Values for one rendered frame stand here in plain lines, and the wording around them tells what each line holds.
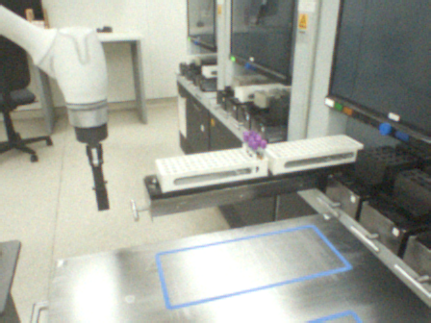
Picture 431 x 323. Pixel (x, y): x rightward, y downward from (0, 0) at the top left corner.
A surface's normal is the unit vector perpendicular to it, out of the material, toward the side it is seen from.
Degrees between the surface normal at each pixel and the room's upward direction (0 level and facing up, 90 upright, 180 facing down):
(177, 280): 0
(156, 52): 90
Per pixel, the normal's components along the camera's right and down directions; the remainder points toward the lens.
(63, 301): 0.00, -0.90
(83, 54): 0.50, 0.23
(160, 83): 0.32, 0.42
